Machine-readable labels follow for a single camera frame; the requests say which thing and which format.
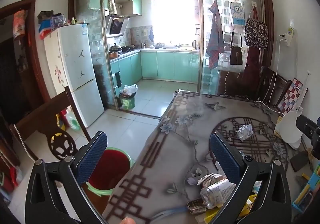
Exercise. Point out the large plastic jug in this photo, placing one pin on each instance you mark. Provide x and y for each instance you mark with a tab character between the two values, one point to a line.
73	121

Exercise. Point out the blue hanging towel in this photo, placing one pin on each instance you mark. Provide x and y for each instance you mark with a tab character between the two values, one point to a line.
151	35

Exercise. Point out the brown snack packet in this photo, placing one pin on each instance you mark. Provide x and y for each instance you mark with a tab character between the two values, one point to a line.
196	206

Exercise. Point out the white desk lamp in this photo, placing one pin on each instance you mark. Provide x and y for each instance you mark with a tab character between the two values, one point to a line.
287	126

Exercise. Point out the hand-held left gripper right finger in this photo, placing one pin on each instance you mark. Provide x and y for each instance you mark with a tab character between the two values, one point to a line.
223	159

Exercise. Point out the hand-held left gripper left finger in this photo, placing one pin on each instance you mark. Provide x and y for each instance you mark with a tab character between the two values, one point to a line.
92	159

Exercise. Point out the yellow plastic toy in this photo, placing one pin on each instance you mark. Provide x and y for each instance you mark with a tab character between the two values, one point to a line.
60	122

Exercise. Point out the red hanging decoration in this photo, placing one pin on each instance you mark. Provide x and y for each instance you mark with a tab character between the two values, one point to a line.
19	24

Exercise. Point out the small black handbag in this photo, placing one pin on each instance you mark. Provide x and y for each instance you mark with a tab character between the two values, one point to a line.
236	55

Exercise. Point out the silver exhaust duct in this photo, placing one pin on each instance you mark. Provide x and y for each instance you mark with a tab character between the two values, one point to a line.
112	6

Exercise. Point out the checkered game board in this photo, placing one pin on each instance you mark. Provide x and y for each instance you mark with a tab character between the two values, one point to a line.
290	96

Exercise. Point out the brown printed paper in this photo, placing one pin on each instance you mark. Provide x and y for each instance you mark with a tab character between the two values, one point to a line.
211	179

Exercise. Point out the crumpled silver wrapper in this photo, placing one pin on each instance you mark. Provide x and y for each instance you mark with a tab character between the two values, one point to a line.
244	132

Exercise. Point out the range hood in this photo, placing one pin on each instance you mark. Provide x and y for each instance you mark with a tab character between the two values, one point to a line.
117	26

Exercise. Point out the green wall plug charger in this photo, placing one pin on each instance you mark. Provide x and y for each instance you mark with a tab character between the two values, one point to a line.
290	36

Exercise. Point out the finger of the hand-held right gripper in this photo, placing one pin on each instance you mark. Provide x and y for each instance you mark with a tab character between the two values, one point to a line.
306	126

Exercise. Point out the white plastic bag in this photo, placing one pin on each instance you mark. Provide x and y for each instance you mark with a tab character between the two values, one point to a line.
129	89

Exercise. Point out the steel kettle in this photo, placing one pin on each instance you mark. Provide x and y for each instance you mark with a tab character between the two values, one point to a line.
143	45

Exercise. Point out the blue smiley wall hanger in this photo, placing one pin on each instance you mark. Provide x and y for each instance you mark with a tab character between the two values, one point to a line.
237	14

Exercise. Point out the yellow packet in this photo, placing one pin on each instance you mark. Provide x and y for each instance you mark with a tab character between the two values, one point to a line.
278	124

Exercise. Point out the red and blue cloth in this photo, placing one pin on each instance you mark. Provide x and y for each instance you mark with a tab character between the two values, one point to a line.
46	29

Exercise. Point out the black flat phone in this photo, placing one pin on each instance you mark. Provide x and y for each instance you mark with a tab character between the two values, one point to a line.
300	161

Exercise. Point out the plaid hanging cloth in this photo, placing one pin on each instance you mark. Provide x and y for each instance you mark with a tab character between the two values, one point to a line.
215	39

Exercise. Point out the letter printed tote bag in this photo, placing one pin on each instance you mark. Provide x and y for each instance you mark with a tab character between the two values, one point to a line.
256	33

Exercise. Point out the blue toy box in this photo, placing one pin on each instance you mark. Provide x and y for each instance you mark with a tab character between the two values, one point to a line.
306	194

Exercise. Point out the dark bag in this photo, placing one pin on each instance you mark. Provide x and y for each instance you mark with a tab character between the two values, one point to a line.
45	16

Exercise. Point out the green kitchen waste bin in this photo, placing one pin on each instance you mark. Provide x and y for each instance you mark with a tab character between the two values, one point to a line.
128	102

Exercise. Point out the red cooking pot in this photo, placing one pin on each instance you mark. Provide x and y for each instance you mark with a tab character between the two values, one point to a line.
114	55

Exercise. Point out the teal lower kitchen cabinets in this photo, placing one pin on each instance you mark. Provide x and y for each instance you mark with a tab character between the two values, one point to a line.
170	66

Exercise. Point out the crushed clear plastic bottle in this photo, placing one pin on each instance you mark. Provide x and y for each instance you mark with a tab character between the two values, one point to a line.
216	195

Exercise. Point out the white refrigerator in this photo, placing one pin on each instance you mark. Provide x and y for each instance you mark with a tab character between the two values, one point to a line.
75	64

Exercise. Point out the person's left hand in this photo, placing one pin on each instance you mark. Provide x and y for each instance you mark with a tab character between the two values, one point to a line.
128	221

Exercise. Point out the lidded cooking pot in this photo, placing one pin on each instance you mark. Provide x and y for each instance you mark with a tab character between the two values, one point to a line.
115	48

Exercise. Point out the black hanging towel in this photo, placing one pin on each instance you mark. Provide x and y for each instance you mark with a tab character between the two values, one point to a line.
117	79

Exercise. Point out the black wok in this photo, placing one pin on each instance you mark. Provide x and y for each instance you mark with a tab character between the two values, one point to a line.
128	47

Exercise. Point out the dark red hanging garment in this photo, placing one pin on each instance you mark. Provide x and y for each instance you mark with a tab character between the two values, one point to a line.
252	71

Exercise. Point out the teal upper kitchen cabinet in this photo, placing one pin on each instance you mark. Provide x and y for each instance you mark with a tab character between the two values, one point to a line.
137	4

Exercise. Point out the red bucket with green rim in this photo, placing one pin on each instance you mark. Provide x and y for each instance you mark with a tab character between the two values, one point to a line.
110	164

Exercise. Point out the kitchen window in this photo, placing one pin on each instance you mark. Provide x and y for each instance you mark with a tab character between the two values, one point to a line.
175	19

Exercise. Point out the frosted sliding glass door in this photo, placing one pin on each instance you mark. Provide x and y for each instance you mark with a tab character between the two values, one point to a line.
97	39

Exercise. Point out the yellow paper sheets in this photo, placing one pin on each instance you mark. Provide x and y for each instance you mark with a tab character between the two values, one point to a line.
246	207

